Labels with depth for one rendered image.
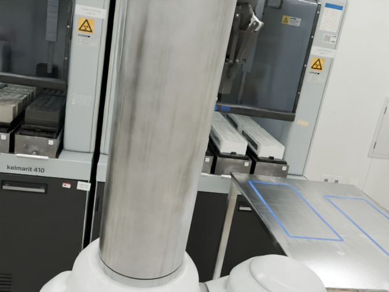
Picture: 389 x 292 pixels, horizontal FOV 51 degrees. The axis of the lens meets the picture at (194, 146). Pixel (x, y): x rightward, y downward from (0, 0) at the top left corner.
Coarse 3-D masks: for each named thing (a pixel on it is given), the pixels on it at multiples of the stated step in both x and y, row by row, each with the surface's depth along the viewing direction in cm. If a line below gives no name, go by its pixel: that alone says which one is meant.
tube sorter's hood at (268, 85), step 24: (264, 0) 145; (288, 0) 146; (312, 0) 149; (264, 24) 147; (288, 24) 148; (312, 24) 150; (264, 48) 150; (288, 48) 151; (240, 72) 151; (264, 72) 153; (288, 72) 154; (240, 96) 154; (264, 96) 155; (288, 96) 157; (288, 120) 159
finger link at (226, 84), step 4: (224, 68) 93; (228, 68) 92; (224, 72) 93; (224, 76) 93; (224, 80) 93; (228, 80) 94; (232, 80) 95; (224, 84) 93; (228, 84) 94; (224, 88) 94; (228, 88) 95; (220, 92) 94; (224, 92) 94; (228, 92) 95
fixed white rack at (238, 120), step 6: (228, 114) 208; (234, 114) 207; (228, 120) 208; (234, 120) 195; (240, 120) 194; (246, 120) 197; (252, 120) 199; (234, 126) 205; (240, 126) 187; (258, 126) 188
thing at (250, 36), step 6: (252, 24) 86; (258, 24) 86; (252, 30) 87; (258, 30) 88; (246, 36) 88; (252, 36) 88; (246, 42) 88; (252, 42) 89; (240, 48) 89; (246, 48) 89; (240, 54) 89; (246, 54) 90; (240, 60) 90; (246, 60) 91
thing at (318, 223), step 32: (256, 192) 120; (288, 192) 125; (320, 192) 130; (352, 192) 135; (224, 224) 137; (288, 224) 103; (320, 224) 106; (352, 224) 110; (384, 224) 114; (288, 256) 88; (320, 256) 90; (352, 256) 93; (384, 256) 95; (352, 288) 80; (384, 288) 82
